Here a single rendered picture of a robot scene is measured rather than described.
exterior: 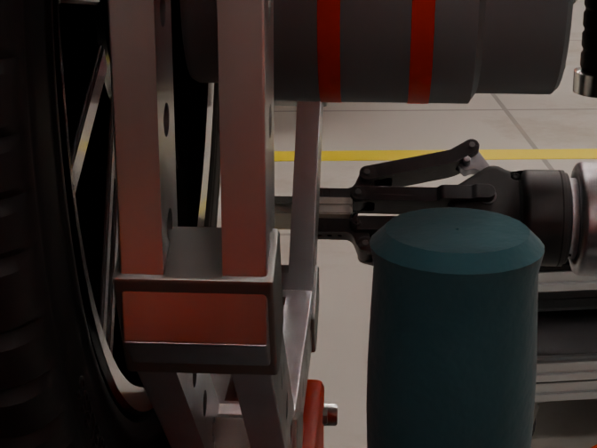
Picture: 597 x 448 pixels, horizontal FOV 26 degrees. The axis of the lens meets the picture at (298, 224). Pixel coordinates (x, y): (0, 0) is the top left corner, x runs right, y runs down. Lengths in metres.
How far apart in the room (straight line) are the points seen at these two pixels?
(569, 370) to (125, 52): 1.52
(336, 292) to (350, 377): 0.40
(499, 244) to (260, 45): 0.21
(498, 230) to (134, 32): 0.25
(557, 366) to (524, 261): 1.31
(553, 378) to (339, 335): 0.57
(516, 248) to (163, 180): 0.20
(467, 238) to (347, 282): 2.01
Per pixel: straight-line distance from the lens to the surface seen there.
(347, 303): 2.55
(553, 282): 1.90
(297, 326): 0.85
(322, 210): 1.00
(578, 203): 1.00
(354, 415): 2.11
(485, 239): 0.66
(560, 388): 1.97
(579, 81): 0.94
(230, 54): 0.50
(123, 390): 0.67
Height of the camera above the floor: 0.95
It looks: 18 degrees down
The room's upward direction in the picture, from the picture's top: straight up
